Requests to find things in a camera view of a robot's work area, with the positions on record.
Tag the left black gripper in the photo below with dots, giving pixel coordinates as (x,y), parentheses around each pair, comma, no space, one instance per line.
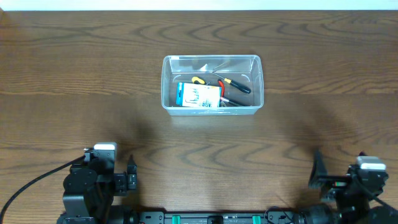
(125,181)

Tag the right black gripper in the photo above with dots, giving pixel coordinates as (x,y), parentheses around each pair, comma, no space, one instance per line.
(336,183)

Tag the blue white cardboard box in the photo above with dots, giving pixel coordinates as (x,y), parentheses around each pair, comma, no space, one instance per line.
(198,95)

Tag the stubby yellow black screwdriver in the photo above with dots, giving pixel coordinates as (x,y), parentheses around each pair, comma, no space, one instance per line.
(199,81)

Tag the slim black yellow screwdriver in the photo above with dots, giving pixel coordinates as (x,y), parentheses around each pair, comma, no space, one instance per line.
(243,88)

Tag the red handled pliers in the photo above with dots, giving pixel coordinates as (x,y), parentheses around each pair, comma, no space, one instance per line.
(221,84)

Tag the small black orange hammer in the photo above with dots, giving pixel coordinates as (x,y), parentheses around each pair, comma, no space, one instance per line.
(234,103)

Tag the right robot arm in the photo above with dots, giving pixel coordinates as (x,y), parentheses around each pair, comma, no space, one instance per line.
(350,198)

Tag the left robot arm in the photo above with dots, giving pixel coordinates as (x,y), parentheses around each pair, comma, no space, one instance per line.
(92,185)

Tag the clear plastic container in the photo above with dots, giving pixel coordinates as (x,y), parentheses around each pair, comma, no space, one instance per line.
(246,69)

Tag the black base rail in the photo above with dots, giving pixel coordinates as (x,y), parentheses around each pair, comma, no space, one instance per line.
(268,217)

